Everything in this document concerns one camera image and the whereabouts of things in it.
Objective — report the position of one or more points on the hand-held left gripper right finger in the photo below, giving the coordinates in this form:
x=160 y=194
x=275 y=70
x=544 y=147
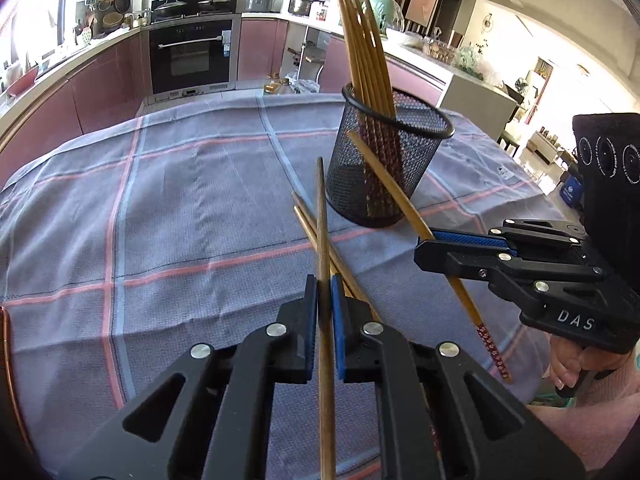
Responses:
x=337 y=320

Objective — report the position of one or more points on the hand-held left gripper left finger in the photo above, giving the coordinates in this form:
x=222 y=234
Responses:
x=312 y=310

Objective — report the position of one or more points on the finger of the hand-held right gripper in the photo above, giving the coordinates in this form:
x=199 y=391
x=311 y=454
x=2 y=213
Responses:
x=450 y=260
x=465 y=238

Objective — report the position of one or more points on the pair of chopsticks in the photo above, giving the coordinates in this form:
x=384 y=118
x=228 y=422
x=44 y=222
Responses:
x=310 y=220

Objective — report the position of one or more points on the black mesh utensil holder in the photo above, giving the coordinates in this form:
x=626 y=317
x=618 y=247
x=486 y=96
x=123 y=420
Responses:
x=345 y=185

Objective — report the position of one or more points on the bunch of wooden chopsticks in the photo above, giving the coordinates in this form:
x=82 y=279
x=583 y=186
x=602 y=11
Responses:
x=367 y=60

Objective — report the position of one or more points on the person's right forearm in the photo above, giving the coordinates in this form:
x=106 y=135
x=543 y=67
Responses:
x=600 y=430

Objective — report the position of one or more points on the person's right hand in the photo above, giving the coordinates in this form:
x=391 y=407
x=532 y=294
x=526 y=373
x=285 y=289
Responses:
x=565 y=362

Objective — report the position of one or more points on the blue bin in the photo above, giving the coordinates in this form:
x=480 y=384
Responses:
x=571 y=190

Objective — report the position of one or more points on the blue plaid tablecloth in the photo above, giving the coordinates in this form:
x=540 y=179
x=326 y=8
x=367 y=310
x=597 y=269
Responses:
x=175 y=220

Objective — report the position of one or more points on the clear food container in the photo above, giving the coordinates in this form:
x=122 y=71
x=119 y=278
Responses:
x=440 y=51

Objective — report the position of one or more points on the white plastic bag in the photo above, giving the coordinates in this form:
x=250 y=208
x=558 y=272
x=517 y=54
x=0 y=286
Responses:
x=305 y=86

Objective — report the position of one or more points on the yellow cooking oil bottle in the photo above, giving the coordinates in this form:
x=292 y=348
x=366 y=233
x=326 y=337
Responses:
x=272 y=86

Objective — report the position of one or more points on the mint green appliance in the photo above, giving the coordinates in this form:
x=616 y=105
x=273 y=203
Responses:
x=390 y=10

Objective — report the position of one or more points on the pink lower kitchen cabinets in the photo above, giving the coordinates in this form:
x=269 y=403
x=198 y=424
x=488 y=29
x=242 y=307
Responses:
x=260 y=50
x=75 y=105

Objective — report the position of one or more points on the black built-in oven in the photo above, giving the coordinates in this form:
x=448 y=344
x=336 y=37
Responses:
x=190 y=55

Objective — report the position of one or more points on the steel stock pot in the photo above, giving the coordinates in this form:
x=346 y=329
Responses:
x=300 y=3

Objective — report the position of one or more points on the silver rice cooker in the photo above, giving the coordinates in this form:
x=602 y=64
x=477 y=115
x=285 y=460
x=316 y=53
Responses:
x=260 y=0

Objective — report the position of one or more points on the dark slab with copper edge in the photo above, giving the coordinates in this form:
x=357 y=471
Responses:
x=6 y=385

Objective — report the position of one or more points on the black wok with lid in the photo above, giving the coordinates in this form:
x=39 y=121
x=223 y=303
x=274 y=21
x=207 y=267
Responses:
x=169 y=6
x=214 y=5

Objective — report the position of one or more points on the steel kettle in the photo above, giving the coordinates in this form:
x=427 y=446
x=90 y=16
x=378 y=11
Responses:
x=140 y=17

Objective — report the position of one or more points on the hanging frying pan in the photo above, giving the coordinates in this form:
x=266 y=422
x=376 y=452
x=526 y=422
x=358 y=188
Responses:
x=122 y=2

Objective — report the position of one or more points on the gold wall clock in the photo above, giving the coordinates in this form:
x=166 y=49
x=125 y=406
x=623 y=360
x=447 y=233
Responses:
x=488 y=23

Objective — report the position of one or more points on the pink wall picture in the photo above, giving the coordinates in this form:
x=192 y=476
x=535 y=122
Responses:
x=422 y=1

